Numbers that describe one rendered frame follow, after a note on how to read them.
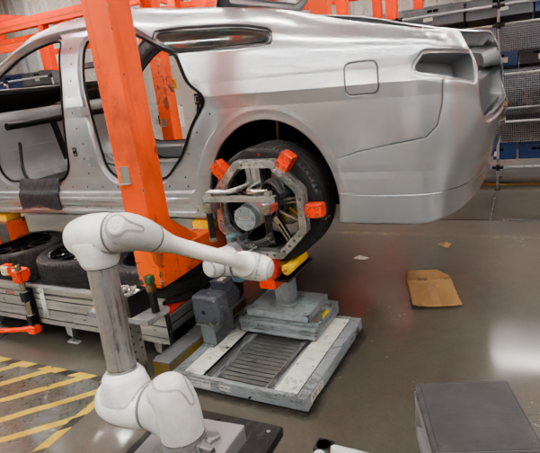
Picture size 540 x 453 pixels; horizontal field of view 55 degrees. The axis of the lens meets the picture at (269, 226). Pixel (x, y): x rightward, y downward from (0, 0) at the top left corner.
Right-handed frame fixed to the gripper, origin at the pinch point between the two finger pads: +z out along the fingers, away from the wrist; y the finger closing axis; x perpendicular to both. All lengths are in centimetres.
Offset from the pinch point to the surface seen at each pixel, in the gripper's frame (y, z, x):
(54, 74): -567, 395, 109
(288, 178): 3.1, 32.3, 20.0
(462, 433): 96, -47, -49
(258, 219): -10.9, 20.6, 1.3
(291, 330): -7, 35, -69
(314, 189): 12.6, 40.8, 12.2
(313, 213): 14.5, 32.4, 1.7
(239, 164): -24.8, 32.0, 27.7
